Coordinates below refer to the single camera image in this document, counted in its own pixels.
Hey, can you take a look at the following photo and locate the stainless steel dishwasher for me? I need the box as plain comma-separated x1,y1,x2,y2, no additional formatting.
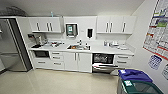
91,52,120,75

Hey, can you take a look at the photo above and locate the steel sink basin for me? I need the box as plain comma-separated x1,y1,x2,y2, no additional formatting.
67,44,91,51

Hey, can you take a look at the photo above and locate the chrome sink faucet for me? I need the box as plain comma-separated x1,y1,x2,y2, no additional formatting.
77,39,84,47

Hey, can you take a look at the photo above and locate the white two-door sink cabinet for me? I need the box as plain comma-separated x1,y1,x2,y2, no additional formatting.
63,52,93,73

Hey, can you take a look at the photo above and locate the blue dish soap bottle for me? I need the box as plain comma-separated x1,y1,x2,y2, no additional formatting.
103,40,108,47

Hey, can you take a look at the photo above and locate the steel paper towel dispenser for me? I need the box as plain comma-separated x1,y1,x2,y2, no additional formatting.
65,23,80,38

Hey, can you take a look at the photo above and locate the dish rack with utensils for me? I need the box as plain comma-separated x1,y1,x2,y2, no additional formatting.
46,40,65,48

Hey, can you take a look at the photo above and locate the black built-in microwave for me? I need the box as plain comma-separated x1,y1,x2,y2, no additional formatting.
33,50,51,59

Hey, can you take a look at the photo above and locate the white wide base drawer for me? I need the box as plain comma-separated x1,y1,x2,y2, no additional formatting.
33,57,51,70

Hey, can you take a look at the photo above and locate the small blue bottle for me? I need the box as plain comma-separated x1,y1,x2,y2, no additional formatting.
50,11,55,18

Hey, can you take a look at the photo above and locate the blue lidded waste bin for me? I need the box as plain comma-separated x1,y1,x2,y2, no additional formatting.
117,68,154,84

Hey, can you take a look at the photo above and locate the stainless steel refrigerator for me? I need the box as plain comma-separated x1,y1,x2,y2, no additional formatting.
0,18,33,73

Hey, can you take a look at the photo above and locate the black wall soap dispenser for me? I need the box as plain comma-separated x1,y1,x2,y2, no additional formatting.
87,28,94,39

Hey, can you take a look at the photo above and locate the white upper wall cabinet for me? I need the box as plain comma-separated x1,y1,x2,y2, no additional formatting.
96,15,137,35
27,16,65,34

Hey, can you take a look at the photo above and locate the small blue wall notice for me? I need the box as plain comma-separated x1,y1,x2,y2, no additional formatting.
147,54,163,71

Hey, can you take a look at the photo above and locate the large red-edged wall poster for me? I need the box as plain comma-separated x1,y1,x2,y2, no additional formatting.
142,0,168,62

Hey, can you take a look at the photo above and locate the wire basket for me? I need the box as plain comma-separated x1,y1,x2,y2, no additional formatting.
0,5,27,18

